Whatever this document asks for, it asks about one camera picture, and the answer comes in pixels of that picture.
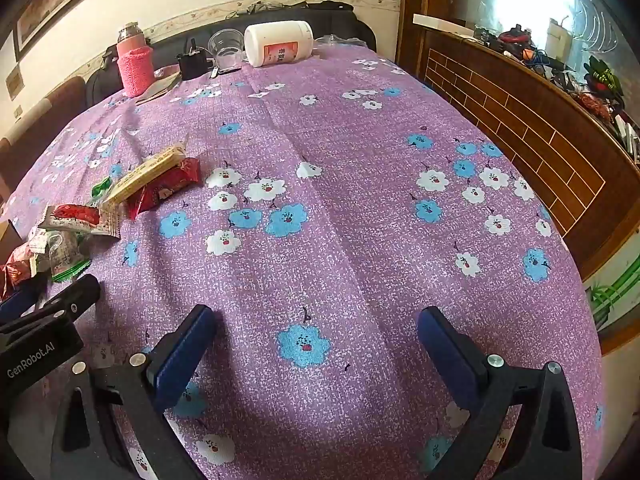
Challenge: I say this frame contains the dark red foil snack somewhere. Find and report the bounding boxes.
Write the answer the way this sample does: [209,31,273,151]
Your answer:
[0,244,34,301]

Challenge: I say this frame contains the green clear pastry packet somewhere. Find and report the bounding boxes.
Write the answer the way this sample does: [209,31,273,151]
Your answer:
[28,230,91,283]

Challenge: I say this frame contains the white red snack packet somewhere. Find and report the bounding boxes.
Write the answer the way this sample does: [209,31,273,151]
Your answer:
[38,204,122,238]

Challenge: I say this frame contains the green small snack packet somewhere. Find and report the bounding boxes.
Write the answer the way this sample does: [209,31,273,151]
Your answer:
[88,177,114,207]

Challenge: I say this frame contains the red square snack packet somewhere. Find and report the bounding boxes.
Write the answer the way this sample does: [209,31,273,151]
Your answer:
[127,157,202,220]

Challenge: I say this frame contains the yellow cracker packet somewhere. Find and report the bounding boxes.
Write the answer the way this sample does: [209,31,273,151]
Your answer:
[103,143,186,205]

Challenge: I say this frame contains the cardboard tray box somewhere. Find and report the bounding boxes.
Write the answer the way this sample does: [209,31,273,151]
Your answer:
[0,220,23,266]

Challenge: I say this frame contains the brown armchair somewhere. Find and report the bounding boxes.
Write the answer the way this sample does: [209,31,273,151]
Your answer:
[0,76,86,202]

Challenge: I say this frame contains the small notebook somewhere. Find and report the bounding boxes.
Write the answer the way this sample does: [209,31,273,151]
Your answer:
[136,73,181,104]

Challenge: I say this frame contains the pink knit-sleeved thermos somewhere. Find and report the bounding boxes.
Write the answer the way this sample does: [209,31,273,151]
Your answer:
[116,22,155,98]

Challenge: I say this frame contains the small black box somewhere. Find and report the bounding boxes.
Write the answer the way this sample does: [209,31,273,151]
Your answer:
[177,38,212,80]

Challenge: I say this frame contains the wooden brick-pattern cabinet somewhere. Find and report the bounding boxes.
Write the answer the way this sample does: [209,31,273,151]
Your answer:
[396,0,639,278]

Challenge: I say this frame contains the clear glass cup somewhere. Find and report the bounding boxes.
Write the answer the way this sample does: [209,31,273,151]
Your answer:
[207,28,244,72]

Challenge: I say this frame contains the white plastic jar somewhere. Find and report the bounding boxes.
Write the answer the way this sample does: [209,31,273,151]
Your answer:
[244,21,314,67]

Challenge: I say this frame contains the black leather sofa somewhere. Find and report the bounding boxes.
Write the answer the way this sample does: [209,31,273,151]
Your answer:
[86,1,378,106]

